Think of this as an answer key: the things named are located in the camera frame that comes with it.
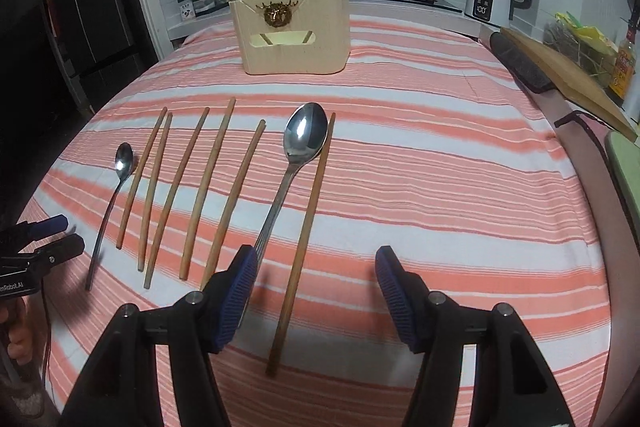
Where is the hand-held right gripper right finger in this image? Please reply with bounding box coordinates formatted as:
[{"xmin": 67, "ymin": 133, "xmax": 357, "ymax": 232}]
[{"xmin": 375, "ymin": 245, "xmax": 576, "ymax": 427}]

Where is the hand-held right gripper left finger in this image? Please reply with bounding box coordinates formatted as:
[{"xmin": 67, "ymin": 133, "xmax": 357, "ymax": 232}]
[{"xmin": 57, "ymin": 245, "xmax": 259, "ymax": 427}]

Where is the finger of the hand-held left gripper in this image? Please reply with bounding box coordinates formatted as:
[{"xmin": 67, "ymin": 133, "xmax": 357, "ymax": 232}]
[
  {"xmin": 27, "ymin": 233, "xmax": 86, "ymax": 269},
  {"xmin": 15, "ymin": 214, "xmax": 69, "ymax": 240}
]

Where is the small metal spoon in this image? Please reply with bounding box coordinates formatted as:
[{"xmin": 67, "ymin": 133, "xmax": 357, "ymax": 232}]
[{"xmin": 85, "ymin": 143, "xmax": 136, "ymax": 292}]

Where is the large metal spoon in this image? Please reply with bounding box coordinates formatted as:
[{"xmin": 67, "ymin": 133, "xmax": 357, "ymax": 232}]
[{"xmin": 252, "ymin": 102, "xmax": 329, "ymax": 260}]

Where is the cream utensil holder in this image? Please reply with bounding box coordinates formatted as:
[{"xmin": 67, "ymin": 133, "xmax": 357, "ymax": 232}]
[{"xmin": 229, "ymin": 0, "xmax": 351, "ymax": 76}]

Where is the person's left forearm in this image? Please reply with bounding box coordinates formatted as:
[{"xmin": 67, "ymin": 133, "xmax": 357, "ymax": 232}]
[{"xmin": 0, "ymin": 357, "xmax": 53, "ymax": 427}]

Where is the person's left hand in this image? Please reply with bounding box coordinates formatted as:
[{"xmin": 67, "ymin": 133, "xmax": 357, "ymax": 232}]
[{"xmin": 0, "ymin": 296, "xmax": 48, "ymax": 360}]

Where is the pink white striped cloth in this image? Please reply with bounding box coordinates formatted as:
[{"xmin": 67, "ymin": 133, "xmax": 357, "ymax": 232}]
[{"xmin": 15, "ymin": 12, "xmax": 613, "ymax": 427}]

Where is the black refrigerator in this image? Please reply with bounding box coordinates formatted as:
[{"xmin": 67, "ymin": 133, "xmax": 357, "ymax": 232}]
[{"xmin": 37, "ymin": 0, "xmax": 151, "ymax": 108}]

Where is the green board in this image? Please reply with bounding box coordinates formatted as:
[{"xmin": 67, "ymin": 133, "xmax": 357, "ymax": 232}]
[{"xmin": 605, "ymin": 129, "xmax": 640, "ymax": 248}]

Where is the black oblong object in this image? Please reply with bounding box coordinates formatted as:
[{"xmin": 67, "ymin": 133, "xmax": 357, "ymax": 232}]
[{"xmin": 489, "ymin": 32, "xmax": 556, "ymax": 95}]

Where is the black seasoning box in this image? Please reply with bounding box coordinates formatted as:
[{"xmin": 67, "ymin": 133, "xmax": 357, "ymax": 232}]
[{"xmin": 192, "ymin": 0, "xmax": 232, "ymax": 18}]

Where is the wooden cutting board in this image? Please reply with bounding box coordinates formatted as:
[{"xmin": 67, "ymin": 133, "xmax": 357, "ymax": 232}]
[{"xmin": 500, "ymin": 27, "xmax": 638, "ymax": 142}]

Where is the bag of yellow green packets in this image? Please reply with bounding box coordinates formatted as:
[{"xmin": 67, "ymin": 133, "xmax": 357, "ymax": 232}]
[{"xmin": 544, "ymin": 11, "xmax": 621, "ymax": 92}]

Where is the brown sauce bottle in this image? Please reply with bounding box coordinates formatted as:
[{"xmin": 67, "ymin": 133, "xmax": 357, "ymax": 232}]
[{"xmin": 611, "ymin": 18, "xmax": 640, "ymax": 102}]

